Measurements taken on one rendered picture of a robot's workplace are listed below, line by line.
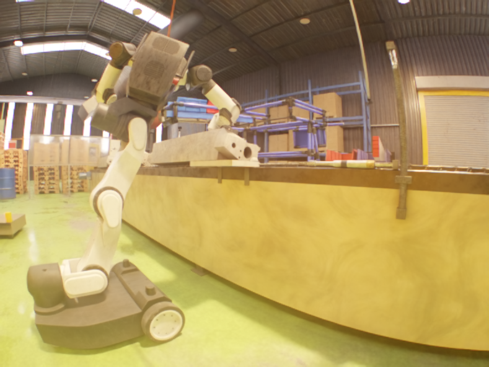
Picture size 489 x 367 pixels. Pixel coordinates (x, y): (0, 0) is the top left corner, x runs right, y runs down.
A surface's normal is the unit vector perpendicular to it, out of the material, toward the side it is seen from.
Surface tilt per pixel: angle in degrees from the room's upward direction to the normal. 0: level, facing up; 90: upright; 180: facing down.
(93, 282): 90
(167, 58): 99
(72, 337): 90
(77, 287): 90
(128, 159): 110
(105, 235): 115
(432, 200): 90
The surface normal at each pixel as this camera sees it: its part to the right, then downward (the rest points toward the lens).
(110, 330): 0.73, 0.05
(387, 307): -0.68, 0.04
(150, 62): 0.39, 0.21
